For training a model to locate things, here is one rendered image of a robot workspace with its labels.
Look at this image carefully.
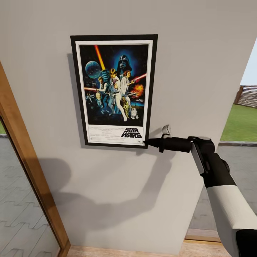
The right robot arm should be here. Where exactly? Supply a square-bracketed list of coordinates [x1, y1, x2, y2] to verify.
[143, 125, 257, 257]

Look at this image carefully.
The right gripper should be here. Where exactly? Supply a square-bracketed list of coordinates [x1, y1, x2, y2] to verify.
[143, 134, 180, 152]

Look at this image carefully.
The poster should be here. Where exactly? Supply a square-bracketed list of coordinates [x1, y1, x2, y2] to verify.
[70, 34, 158, 149]

